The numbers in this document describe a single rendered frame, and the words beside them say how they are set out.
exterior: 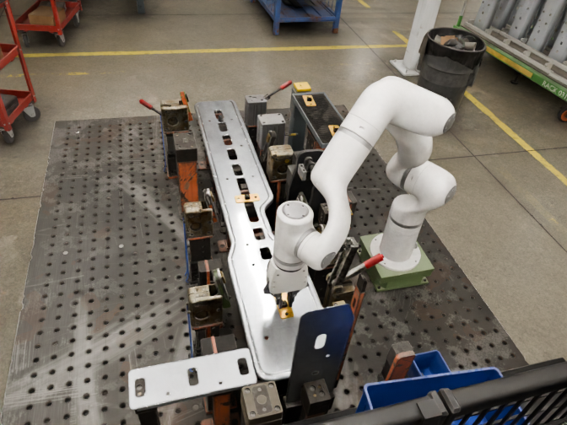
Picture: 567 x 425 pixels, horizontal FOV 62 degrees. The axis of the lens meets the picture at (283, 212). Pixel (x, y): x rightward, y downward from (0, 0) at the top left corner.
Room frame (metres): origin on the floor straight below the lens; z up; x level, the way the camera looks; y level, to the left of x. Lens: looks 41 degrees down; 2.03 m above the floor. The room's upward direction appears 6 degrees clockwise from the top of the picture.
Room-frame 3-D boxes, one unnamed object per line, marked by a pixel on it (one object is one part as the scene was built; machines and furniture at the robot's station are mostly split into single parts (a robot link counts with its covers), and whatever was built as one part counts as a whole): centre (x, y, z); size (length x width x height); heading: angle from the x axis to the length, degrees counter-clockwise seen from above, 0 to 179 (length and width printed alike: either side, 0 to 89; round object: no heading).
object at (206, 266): (0.92, 0.20, 0.84); 0.11 x 0.08 x 0.29; 110
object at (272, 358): (1.26, 0.14, 1.00); 1.38 x 0.22 x 0.02; 20
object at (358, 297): (0.76, -0.21, 0.95); 0.03 x 0.01 x 0.50; 20
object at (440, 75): (3.87, -1.24, 0.36); 0.54 x 0.50 x 0.73; 109
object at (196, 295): (0.79, 0.19, 0.87); 0.12 x 0.09 x 0.35; 110
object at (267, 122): (1.60, 0.08, 0.90); 0.13 x 0.10 x 0.41; 110
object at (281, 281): (0.80, -0.03, 1.14); 0.10 x 0.07 x 0.11; 110
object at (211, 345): (0.67, 0.12, 0.84); 0.11 x 0.10 x 0.28; 110
